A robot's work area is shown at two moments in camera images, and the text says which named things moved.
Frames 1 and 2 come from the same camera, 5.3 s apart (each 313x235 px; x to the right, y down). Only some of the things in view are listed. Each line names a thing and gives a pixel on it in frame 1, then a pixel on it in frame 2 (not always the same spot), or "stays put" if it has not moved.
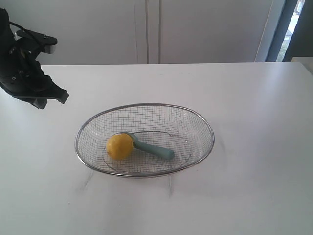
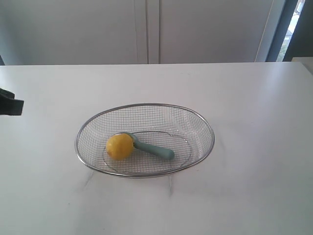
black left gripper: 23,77 to 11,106
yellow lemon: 120,146 stays put
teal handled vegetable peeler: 166,153 stays put
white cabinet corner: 307,61 stays put
